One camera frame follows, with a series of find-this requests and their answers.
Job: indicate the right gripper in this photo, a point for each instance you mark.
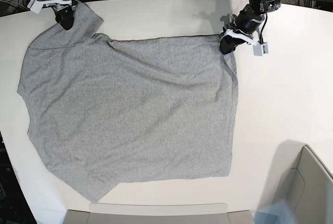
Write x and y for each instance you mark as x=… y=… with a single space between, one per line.
x=64 y=15

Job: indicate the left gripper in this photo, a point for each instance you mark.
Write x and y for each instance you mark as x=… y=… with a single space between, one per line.
x=246 y=22

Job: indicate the grey T-shirt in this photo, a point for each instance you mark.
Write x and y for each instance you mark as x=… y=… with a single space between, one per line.
x=104 y=111

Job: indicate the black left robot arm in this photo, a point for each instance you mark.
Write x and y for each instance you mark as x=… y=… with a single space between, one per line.
x=262 y=7

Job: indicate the grey bin right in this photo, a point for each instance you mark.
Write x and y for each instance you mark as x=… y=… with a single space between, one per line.
x=309 y=186

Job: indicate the grey bin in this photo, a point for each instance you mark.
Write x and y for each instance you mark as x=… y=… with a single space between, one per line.
x=309 y=186
x=197 y=213

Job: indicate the grey bin front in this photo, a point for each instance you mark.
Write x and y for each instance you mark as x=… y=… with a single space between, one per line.
x=197 y=213

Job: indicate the blue cloth in corner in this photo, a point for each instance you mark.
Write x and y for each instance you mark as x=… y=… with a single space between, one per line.
x=280 y=212

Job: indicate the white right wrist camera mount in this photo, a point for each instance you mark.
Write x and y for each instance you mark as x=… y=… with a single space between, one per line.
x=36 y=5

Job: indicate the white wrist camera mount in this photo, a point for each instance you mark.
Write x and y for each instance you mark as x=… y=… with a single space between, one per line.
x=258 y=48
x=36 y=5

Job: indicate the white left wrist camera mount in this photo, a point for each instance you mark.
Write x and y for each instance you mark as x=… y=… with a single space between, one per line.
x=258 y=48

